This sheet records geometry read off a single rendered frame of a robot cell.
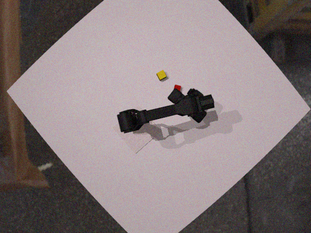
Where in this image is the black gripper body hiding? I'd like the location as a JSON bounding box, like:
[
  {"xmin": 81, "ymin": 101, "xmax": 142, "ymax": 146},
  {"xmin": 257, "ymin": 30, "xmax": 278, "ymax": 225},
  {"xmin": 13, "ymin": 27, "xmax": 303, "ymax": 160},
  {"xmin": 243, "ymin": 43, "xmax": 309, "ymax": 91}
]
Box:
[{"xmin": 168, "ymin": 88, "xmax": 207, "ymax": 123}]

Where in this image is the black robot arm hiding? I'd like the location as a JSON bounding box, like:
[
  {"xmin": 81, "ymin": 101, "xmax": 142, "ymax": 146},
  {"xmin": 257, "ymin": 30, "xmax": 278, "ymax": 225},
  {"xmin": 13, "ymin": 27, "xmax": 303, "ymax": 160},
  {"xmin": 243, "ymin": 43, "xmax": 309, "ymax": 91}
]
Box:
[{"xmin": 117, "ymin": 89, "xmax": 214, "ymax": 133}]

